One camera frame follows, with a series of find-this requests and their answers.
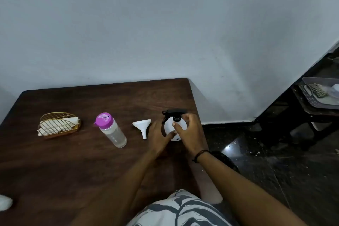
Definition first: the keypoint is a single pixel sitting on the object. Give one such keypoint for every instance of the white plastic object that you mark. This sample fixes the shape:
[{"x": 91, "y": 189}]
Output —
[{"x": 335, "y": 90}]

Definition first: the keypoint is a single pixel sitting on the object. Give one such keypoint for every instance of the dark side table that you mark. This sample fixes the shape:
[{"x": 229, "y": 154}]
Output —
[{"x": 312, "y": 114}]

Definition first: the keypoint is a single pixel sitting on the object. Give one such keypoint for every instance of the clear bottle with purple lid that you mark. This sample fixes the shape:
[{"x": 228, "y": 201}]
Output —
[{"x": 115, "y": 135}]

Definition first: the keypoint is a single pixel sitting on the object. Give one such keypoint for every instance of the black wristband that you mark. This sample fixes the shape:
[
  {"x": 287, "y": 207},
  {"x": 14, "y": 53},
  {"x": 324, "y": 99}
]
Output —
[{"x": 200, "y": 153}]

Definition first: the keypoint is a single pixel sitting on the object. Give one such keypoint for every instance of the black spray nozzle with tube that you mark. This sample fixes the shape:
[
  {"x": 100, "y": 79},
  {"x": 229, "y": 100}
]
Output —
[{"x": 173, "y": 112}]

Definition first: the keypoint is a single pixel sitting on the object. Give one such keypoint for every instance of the person's right forearm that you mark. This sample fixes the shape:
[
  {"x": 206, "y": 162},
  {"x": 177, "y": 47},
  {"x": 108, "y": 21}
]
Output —
[{"x": 243, "y": 196}]

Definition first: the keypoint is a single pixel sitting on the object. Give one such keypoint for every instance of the dark wooden table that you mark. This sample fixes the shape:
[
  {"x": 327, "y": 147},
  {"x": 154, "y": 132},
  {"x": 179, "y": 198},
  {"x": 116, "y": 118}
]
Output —
[{"x": 66, "y": 170}]

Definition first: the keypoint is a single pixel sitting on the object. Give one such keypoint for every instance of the white grey patterned clothing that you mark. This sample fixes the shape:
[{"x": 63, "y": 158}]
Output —
[{"x": 180, "y": 212}]

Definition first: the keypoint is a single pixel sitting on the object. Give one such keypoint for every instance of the person's right hand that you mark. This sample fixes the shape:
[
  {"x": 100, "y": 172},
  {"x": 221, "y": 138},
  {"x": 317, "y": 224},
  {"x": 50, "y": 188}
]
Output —
[{"x": 193, "y": 135}]

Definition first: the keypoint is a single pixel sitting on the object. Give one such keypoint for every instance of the grey plastic tray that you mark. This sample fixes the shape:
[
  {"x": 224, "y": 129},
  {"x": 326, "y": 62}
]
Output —
[{"x": 328, "y": 104}]

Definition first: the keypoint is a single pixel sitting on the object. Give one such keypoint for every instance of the person's left hand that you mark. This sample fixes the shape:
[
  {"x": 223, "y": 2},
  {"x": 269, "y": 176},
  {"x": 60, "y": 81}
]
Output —
[{"x": 159, "y": 139}]

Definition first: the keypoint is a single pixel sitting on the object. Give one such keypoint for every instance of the white spray bottle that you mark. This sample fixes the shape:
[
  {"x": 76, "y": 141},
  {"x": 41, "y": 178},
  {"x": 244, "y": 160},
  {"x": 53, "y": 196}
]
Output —
[{"x": 169, "y": 127}]

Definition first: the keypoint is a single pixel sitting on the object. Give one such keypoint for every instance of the white handheld controller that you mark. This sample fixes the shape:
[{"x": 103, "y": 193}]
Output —
[{"x": 4, "y": 203}]

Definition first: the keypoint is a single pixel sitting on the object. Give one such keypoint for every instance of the patterned cloth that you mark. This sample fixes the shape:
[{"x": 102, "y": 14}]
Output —
[{"x": 317, "y": 90}]

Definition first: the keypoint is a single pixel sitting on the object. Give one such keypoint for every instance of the person's left forearm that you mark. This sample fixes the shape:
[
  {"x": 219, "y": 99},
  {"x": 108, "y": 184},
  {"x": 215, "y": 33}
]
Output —
[{"x": 119, "y": 194}]

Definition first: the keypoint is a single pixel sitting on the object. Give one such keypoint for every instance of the purple bottle cap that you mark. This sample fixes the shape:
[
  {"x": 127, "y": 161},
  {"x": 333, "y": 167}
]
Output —
[{"x": 103, "y": 120}]

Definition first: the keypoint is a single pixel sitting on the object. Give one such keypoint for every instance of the white plastic funnel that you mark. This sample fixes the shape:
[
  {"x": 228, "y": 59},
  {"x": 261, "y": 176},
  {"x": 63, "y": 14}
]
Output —
[{"x": 142, "y": 124}]

